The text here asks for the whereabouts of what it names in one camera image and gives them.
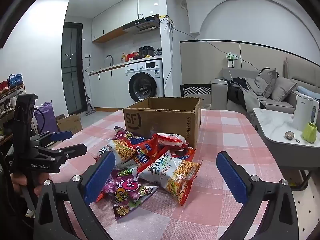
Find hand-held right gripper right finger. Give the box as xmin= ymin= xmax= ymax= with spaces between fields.
xmin=216 ymin=151 xmax=299 ymax=240

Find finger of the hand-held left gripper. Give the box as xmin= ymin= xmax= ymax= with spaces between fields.
xmin=31 ymin=131 xmax=73 ymax=147
xmin=37 ymin=143 xmax=88 ymax=165

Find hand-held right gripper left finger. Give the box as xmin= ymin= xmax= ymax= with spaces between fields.
xmin=33 ymin=151 xmax=117 ymax=240

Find red chip bag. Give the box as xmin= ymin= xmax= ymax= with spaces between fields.
xmin=125 ymin=136 xmax=160 ymax=173

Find pile of snack packets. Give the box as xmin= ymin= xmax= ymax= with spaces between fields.
xmin=96 ymin=126 xmax=202 ymax=220

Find brown cardboard box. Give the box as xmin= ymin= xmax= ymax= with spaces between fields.
xmin=123 ymin=97 xmax=202 ymax=148

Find person's left hand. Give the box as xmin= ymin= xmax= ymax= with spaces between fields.
xmin=11 ymin=172 xmax=51 ymax=197

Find small cardboard box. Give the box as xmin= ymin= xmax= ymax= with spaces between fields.
xmin=57 ymin=114 xmax=83 ymax=135

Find purple plastic bag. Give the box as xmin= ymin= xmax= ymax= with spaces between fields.
xmin=34 ymin=101 xmax=59 ymax=134

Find wooden shoe rack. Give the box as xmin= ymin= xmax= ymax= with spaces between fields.
xmin=0 ymin=84 xmax=25 ymax=143

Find pink checked tablecloth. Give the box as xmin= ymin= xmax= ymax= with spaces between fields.
xmin=37 ymin=109 xmax=299 ymax=240

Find stick vacuum cleaner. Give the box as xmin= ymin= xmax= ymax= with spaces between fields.
xmin=80 ymin=59 xmax=93 ymax=116

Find blue shoes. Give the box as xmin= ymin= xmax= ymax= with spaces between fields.
xmin=8 ymin=73 xmax=23 ymax=89

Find white lower kitchen cabinets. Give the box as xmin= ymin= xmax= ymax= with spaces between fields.
xmin=89 ymin=67 xmax=127 ymax=109

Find white kitchen cabinets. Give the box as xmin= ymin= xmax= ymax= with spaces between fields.
xmin=89 ymin=67 xmax=127 ymax=109
xmin=91 ymin=0 xmax=158 ymax=42

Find dark glass door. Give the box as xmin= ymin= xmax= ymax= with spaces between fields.
xmin=61 ymin=22 xmax=83 ymax=115

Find marble coffee table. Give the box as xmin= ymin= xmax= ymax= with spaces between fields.
xmin=252 ymin=107 xmax=320 ymax=170

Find metal tea infuser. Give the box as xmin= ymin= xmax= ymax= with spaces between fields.
xmin=284 ymin=131 xmax=300 ymax=143

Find grey coat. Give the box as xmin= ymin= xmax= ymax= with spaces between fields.
xmin=240 ymin=77 xmax=268 ymax=117

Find dark jacket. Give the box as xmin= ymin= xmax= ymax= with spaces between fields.
xmin=229 ymin=78 xmax=250 ymax=108

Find grey sofa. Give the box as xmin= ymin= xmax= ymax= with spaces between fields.
xmin=210 ymin=56 xmax=320 ymax=115

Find green mug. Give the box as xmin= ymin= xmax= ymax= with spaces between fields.
xmin=302 ymin=122 xmax=318 ymax=143

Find white washing machine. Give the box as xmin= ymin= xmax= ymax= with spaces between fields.
xmin=125 ymin=59 xmax=164 ymax=103

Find white electric kettle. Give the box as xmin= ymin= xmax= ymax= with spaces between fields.
xmin=292 ymin=93 xmax=320 ymax=132

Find grey cushion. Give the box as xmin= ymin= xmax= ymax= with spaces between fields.
xmin=271 ymin=76 xmax=297 ymax=102
xmin=258 ymin=68 xmax=278 ymax=99

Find light blue blanket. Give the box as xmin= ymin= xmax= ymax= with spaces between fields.
xmin=297 ymin=86 xmax=320 ymax=100

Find black pressure cooker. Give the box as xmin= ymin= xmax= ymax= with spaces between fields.
xmin=139 ymin=46 xmax=153 ymax=58

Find white upper kitchen cabinets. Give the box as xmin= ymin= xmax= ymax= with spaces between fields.
xmin=91 ymin=0 xmax=158 ymax=42

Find range hood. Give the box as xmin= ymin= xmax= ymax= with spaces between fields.
xmin=122 ymin=19 xmax=160 ymax=34

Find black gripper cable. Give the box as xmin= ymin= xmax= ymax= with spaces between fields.
xmin=34 ymin=107 xmax=47 ymax=133

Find wall socket with charger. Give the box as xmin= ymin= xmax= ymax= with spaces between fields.
xmin=225 ymin=52 xmax=238 ymax=68

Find black wall cable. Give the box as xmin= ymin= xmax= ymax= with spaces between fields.
xmin=160 ymin=15 xmax=263 ymax=73

